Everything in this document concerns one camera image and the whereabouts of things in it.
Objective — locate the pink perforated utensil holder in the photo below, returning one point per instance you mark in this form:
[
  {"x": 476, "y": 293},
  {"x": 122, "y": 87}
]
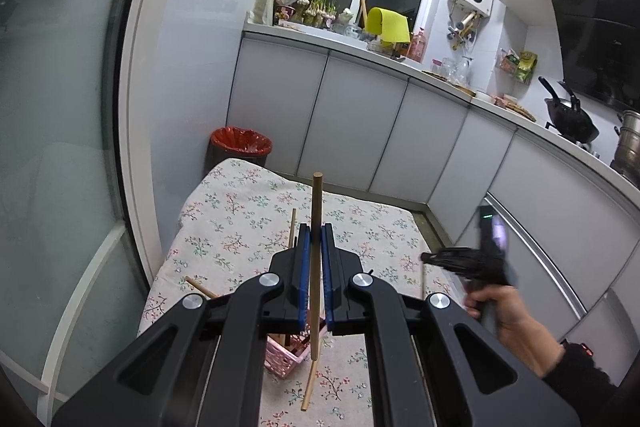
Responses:
[{"x": 280, "y": 359}]

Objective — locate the frosted glass sliding door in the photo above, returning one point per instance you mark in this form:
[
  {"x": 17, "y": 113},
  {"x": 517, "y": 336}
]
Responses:
[{"x": 55, "y": 132}]

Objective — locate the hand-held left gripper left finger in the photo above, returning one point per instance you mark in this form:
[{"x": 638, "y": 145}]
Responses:
[{"x": 303, "y": 277}]

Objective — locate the pink detergent bottle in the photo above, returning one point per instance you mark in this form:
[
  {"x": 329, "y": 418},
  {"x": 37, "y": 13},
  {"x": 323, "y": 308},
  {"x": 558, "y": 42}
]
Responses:
[{"x": 417, "y": 46}]

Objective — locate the person's right forearm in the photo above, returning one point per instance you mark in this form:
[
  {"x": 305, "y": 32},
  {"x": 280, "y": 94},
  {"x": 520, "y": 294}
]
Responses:
[{"x": 585, "y": 387}]

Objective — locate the plate with food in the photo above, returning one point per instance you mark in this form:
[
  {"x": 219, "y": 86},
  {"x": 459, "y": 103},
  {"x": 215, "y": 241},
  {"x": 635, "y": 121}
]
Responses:
[{"x": 515, "y": 108}]

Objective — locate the black bin with red bag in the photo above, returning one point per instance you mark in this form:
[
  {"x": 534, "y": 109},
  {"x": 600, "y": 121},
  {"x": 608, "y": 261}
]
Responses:
[{"x": 240, "y": 147}]

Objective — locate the floral tablecloth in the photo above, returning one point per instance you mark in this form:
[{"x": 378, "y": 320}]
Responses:
[{"x": 235, "y": 217}]

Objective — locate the clear glass jars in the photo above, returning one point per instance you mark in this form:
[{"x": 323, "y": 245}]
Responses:
[{"x": 452, "y": 72}]

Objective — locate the long single wooden chopstick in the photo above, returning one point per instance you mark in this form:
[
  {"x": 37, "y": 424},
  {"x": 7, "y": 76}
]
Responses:
[{"x": 316, "y": 207}]

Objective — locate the small white bowl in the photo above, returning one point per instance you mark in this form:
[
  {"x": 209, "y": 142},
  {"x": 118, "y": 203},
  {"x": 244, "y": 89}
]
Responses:
[{"x": 483, "y": 96}]

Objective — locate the sprouting garlic plants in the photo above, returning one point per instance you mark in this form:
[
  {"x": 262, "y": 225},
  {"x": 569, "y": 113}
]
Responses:
[{"x": 320, "y": 9}]

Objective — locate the yellow cloth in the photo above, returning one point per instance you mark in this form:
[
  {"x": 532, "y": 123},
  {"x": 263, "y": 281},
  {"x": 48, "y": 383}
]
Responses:
[{"x": 387, "y": 24}]

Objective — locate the black wok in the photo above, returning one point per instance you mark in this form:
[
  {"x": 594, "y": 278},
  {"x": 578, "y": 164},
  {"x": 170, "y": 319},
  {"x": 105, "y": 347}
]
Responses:
[{"x": 572, "y": 119}]

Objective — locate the steel stock pot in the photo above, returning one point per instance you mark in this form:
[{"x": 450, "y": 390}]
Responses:
[{"x": 627, "y": 147}]

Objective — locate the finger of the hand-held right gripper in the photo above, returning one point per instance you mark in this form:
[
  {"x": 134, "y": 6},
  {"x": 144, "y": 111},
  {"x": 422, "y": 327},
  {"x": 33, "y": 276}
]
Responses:
[{"x": 447, "y": 261}]

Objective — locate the wall rack with packets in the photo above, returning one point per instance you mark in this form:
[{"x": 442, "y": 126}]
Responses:
[{"x": 517, "y": 67}]

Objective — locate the wooden rolling pin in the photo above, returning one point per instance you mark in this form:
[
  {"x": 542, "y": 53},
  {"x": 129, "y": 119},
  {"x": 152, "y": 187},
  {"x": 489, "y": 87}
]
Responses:
[{"x": 363, "y": 12}]

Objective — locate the black range hood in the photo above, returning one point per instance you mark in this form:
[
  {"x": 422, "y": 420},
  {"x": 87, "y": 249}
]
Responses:
[{"x": 595, "y": 47}]

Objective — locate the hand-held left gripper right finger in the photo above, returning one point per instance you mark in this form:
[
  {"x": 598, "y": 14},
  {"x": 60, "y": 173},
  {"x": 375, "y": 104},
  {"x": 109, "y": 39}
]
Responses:
[{"x": 328, "y": 277}]

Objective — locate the white kitchen base cabinets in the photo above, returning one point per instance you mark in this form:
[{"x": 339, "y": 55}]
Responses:
[{"x": 350, "y": 117}]

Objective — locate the set of wooden chopsticks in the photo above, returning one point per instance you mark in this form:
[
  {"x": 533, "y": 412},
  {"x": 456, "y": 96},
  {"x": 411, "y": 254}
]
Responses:
[{"x": 292, "y": 227}]

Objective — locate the person's right hand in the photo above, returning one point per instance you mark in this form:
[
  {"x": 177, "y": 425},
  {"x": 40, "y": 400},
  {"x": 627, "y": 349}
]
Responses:
[{"x": 520, "y": 322}]

